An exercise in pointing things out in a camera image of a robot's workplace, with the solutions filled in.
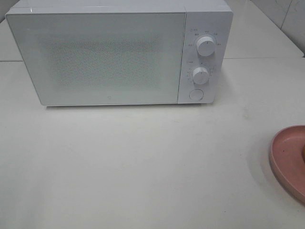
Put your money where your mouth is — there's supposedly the round white door button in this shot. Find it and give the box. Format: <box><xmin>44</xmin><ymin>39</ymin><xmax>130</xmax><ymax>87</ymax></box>
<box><xmin>189</xmin><ymin>89</ymin><xmax>204</xmax><ymax>101</ymax></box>

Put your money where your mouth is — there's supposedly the white microwave door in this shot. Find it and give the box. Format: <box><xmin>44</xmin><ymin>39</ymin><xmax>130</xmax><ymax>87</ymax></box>
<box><xmin>7</xmin><ymin>13</ymin><xmax>185</xmax><ymax>106</ymax></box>

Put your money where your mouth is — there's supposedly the pink round plate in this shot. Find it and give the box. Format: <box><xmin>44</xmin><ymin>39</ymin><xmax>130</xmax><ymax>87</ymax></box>
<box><xmin>269</xmin><ymin>125</ymin><xmax>305</xmax><ymax>204</ymax></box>

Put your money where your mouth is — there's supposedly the burger with lettuce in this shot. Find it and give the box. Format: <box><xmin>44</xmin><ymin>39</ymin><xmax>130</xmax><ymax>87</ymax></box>
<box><xmin>302</xmin><ymin>146</ymin><xmax>305</xmax><ymax>162</ymax></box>

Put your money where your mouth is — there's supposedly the lower white timer knob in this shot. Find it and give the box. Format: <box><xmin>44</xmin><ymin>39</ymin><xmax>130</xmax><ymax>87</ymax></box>
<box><xmin>192</xmin><ymin>67</ymin><xmax>210</xmax><ymax>85</ymax></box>

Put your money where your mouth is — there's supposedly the white microwave oven body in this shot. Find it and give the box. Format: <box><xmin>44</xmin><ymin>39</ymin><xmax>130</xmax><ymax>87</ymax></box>
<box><xmin>5</xmin><ymin>0</ymin><xmax>233</xmax><ymax>105</ymax></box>

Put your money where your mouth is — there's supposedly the upper white power knob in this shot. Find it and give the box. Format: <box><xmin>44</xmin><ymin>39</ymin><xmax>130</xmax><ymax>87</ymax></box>
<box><xmin>196</xmin><ymin>34</ymin><xmax>216</xmax><ymax>57</ymax></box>

